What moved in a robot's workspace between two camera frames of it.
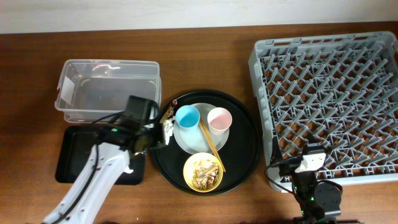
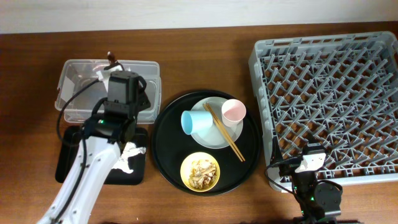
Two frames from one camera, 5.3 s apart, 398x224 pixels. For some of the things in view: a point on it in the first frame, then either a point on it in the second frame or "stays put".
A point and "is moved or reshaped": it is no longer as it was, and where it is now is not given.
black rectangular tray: (74, 144) stays put
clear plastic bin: (90, 89) stays put
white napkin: (168, 129) is moved or reshaped
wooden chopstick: (213, 145) → (222, 131)
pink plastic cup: (219, 120) → (233, 111)
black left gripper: (155, 129) → (143, 102)
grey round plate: (194, 140) → (211, 137)
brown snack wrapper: (166, 115) → (111, 57)
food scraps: (206, 174) stays put
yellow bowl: (203, 172) stays put
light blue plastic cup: (187, 116) is moved or reshaped
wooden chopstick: (215, 154) → (226, 132)
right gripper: (288, 167) stays put
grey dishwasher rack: (339, 91) stays put
